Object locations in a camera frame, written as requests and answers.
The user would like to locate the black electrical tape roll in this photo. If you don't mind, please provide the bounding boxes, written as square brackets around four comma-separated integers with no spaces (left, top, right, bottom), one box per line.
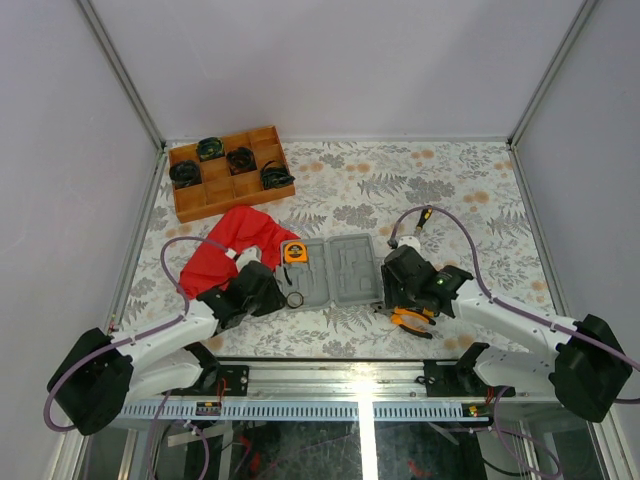
[286,292,304,309]

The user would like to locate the orange tape measure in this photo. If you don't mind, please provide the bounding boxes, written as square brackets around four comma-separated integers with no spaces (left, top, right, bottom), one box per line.
[283,241,309,264]

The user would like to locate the grey plastic tool case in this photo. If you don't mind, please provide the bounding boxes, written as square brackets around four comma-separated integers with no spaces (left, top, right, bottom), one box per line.
[275,233,383,311]

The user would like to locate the black yellow screwdriver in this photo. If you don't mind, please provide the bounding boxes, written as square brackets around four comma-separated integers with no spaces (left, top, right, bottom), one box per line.
[414,208,433,234]

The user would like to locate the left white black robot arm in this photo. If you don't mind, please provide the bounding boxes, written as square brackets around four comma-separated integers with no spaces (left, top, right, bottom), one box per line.
[44,260,286,436]

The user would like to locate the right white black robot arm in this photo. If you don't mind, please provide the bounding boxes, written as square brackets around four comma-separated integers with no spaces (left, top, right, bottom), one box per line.
[381,245,632,423]

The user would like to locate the red cloth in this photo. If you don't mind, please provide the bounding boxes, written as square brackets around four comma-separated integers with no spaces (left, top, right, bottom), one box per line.
[179,206,300,299]

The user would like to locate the wooden compartment tray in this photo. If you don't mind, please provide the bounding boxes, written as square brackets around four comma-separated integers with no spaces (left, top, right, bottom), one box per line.
[168,125,296,223]

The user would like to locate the orange handled pliers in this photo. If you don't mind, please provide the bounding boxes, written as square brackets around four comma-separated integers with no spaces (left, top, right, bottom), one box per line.
[371,303,436,339]

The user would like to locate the aluminium mounting rail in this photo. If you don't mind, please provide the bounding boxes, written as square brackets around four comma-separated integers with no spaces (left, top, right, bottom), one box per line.
[125,352,554,405]

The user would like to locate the coiled black cable right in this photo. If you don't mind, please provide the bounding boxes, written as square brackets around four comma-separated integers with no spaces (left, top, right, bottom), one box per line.
[259,159,296,191]

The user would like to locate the coiled black red cable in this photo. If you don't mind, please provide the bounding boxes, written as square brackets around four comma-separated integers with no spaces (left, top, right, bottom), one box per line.
[225,146,258,176]

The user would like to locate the coiled black cable front left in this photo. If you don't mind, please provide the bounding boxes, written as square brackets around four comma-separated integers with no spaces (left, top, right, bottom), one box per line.
[168,160,202,190]

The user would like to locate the coiled green black cable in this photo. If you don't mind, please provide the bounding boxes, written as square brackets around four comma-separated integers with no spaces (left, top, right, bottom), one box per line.
[196,136,225,162]

